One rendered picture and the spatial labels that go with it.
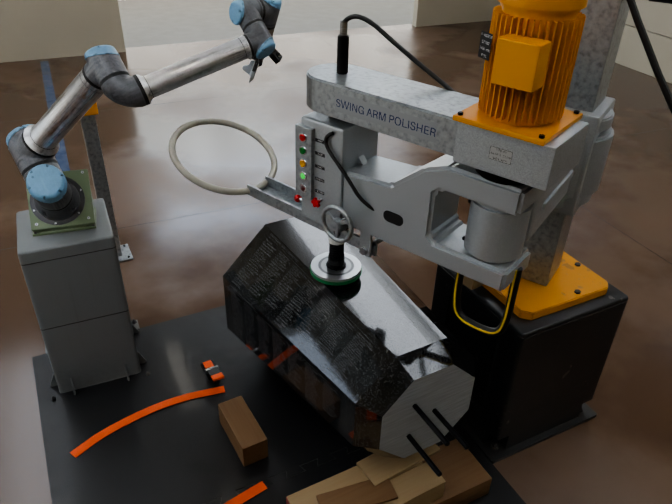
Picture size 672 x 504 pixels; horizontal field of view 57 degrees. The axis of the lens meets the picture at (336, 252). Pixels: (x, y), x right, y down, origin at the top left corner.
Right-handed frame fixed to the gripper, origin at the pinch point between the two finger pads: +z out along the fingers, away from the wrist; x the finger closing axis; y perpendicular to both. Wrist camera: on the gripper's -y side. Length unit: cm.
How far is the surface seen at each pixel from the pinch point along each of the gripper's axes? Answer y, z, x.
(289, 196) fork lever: -33, 26, 37
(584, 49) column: -110, -76, 23
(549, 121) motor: -93, -76, 81
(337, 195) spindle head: -50, -8, 65
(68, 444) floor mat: 19, 140, 124
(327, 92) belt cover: -33, -40, 55
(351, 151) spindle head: -48, -24, 58
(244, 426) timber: -53, 105, 104
